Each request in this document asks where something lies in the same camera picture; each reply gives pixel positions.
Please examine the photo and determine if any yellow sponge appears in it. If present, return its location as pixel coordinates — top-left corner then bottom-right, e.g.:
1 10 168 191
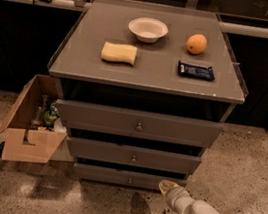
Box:
101 42 138 65

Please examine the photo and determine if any grey bottom drawer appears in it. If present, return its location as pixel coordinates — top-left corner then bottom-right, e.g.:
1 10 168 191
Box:
74 163 187 191

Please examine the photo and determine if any brown cardboard box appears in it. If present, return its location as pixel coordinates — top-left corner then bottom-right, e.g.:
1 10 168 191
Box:
0 74 67 164

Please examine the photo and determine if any orange fruit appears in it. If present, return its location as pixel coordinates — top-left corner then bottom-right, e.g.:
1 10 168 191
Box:
186 34 207 55

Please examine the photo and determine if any white paper bowl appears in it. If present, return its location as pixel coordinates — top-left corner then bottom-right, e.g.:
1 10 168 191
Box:
128 17 169 44

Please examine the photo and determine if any grey top drawer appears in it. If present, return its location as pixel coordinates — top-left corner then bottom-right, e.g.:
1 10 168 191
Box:
57 99 223 148

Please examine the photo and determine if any dark blue snack bar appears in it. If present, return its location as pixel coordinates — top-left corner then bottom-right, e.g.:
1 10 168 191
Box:
177 61 215 82

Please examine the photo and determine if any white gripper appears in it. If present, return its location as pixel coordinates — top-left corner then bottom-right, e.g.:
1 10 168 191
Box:
158 180 194 214

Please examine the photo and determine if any grey drawer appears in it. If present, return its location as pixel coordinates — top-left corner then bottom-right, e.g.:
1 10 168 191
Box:
67 137 201 174
74 163 187 191
57 99 223 148

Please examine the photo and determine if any grey drawer cabinet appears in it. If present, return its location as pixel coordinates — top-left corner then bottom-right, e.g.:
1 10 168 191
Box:
48 0 248 180

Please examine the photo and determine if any grey middle drawer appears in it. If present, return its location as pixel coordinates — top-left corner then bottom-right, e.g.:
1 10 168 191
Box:
67 137 201 174

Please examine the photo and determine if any green crumpled bag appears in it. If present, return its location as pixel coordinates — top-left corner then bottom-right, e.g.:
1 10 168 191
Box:
42 101 60 127

